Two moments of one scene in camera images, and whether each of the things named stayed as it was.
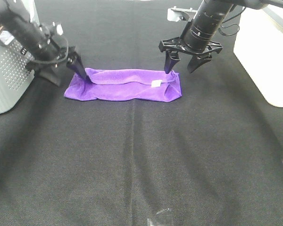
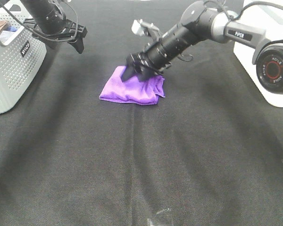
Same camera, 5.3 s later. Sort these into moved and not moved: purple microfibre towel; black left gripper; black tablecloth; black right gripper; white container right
Moved: purple microfibre towel; black left gripper; black right gripper
Not moved: black tablecloth; white container right
